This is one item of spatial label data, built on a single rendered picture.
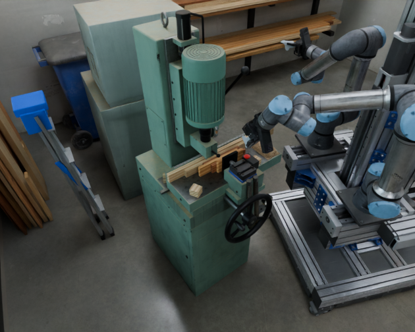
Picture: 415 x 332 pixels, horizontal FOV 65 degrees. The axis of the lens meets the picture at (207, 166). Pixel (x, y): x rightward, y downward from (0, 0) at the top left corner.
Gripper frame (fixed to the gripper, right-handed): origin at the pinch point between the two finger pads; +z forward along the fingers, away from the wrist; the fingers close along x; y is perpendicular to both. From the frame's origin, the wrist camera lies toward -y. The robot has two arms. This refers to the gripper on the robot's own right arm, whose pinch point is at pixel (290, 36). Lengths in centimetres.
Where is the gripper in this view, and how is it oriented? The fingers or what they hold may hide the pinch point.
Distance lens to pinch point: 229.5
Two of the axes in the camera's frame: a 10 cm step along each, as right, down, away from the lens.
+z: -4.5, -5.9, 6.6
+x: 8.8, -4.1, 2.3
